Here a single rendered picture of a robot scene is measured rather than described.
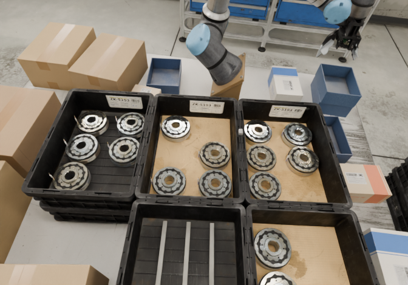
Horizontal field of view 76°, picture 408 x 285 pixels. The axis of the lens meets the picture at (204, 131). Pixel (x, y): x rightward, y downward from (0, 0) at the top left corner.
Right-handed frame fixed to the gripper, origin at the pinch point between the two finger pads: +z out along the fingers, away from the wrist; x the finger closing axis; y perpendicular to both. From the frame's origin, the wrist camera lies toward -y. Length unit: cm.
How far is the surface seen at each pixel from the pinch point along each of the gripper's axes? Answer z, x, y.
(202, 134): 8, -50, 42
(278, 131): 9.9, -21.9, 35.4
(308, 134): 7.6, -11.7, 37.2
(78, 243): 19, -84, 83
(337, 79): 17.7, 9.1, -7.9
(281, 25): 65, -4, -140
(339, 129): 19.8, 6.0, 22.5
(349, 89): 17.3, 13.1, -1.0
